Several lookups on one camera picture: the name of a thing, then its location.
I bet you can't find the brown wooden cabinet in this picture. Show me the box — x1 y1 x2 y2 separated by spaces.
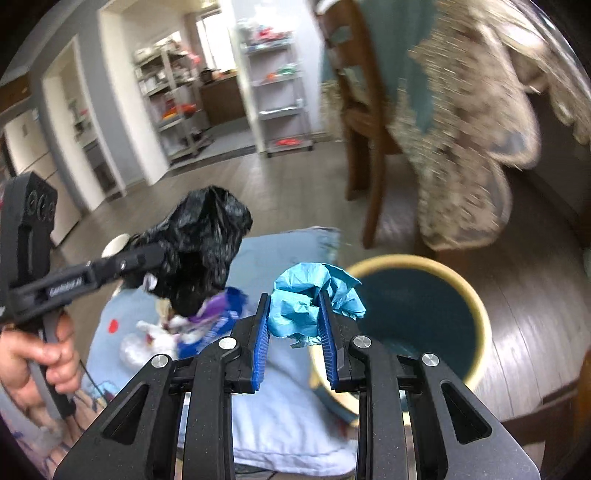
199 74 246 128

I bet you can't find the light blue paper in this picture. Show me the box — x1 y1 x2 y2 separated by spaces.
269 261 368 348

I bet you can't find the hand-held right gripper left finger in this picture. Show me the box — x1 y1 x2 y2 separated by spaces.
53 293 273 480

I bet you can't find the person's left hand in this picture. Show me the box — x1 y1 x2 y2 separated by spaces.
0 315 85 416

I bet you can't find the white storage rack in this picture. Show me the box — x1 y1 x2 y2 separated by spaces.
236 22 315 158

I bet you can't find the white plastic bag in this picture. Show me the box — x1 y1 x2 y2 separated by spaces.
119 320 182 371

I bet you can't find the white refrigerator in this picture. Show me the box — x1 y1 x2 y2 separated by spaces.
0 108 82 246

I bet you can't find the white round object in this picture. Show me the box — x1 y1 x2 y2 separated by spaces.
102 233 131 260

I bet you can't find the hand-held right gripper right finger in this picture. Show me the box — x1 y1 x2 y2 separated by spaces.
320 291 542 480

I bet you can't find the light blue blanket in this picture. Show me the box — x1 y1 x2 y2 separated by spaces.
69 226 360 477

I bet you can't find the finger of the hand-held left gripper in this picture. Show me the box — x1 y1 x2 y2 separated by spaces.
89 243 167 288

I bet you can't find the black plastic bag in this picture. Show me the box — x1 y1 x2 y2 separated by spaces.
130 185 254 317

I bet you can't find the grey metal shelf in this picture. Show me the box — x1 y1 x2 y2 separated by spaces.
133 44 209 163

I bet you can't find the yellow rimmed teal bin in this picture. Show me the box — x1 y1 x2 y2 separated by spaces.
308 255 493 417

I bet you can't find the blue purple snack wrapper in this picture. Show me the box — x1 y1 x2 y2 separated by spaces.
177 286 251 359

